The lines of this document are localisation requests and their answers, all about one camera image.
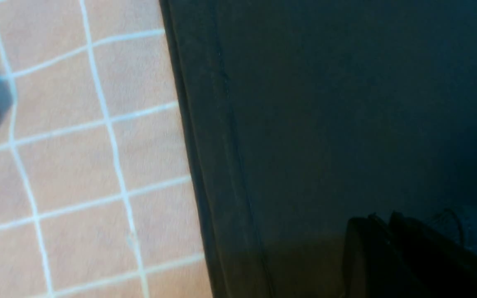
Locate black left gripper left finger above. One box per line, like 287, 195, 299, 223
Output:
342, 216, 431, 298

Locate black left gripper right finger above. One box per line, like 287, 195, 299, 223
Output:
386, 211, 477, 298

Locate dark gray long-sleeve shirt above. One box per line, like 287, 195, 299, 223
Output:
160, 0, 477, 298

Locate pink grid tablecloth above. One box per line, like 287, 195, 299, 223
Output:
0, 0, 212, 298

